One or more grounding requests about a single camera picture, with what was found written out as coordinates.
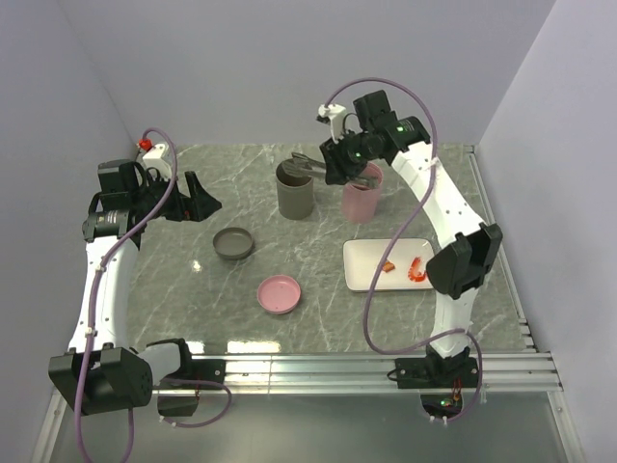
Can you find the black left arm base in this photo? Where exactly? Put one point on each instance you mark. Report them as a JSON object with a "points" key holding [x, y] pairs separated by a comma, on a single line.
{"points": [[197, 398]]}

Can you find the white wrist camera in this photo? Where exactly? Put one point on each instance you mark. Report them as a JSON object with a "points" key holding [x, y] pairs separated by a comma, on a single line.
{"points": [[333, 116], [155, 161]]}

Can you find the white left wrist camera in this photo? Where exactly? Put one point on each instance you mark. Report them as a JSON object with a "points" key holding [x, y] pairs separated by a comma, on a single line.
{"points": [[155, 161]]}

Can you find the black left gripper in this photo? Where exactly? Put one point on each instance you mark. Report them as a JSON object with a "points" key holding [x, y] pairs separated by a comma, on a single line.
{"points": [[200, 205]]}

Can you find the red shrimp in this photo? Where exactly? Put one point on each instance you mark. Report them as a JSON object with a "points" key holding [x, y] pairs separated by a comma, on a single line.
{"points": [[416, 273]]}

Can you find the pink round lid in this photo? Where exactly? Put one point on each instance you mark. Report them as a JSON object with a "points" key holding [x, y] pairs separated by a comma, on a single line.
{"points": [[279, 294]]}

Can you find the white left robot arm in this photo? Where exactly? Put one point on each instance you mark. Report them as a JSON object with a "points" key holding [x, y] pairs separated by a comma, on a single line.
{"points": [[113, 233]]}

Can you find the pink cylindrical container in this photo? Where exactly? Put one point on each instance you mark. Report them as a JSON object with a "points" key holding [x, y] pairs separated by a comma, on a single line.
{"points": [[359, 204]]}

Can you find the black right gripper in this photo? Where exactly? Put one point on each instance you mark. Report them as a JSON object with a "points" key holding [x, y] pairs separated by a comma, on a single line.
{"points": [[337, 167]]}

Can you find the aluminium front rail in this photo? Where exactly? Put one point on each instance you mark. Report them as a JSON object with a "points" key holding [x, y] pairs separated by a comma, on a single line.
{"points": [[308, 373]]}

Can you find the metal food tongs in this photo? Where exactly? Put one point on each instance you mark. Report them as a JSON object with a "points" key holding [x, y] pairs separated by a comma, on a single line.
{"points": [[300, 165]]}

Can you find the aluminium right side rail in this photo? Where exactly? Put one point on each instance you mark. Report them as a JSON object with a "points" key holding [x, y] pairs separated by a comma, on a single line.
{"points": [[530, 344]]}

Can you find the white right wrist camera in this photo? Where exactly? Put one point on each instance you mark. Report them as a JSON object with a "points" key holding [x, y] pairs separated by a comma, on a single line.
{"points": [[333, 116]]}

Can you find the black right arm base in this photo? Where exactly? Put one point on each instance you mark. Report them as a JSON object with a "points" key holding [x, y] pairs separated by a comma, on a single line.
{"points": [[428, 373]]}

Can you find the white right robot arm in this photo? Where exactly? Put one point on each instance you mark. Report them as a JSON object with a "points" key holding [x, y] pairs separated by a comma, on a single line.
{"points": [[468, 245]]}

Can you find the grey cylindrical container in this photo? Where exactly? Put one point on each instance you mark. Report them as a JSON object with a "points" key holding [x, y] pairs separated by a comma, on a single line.
{"points": [[295, 194]]}

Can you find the white rectangular plate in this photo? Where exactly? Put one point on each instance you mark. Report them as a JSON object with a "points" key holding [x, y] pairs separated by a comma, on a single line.
{"points": [[404, 269]]}

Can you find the grey round lid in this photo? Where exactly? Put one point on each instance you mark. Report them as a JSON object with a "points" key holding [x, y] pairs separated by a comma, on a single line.
{"points": [[233, 243]]}

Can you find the aluminium rail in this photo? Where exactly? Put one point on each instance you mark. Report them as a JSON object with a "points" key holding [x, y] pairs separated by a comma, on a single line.
{"points": [[530, 344], [308, 373]]}

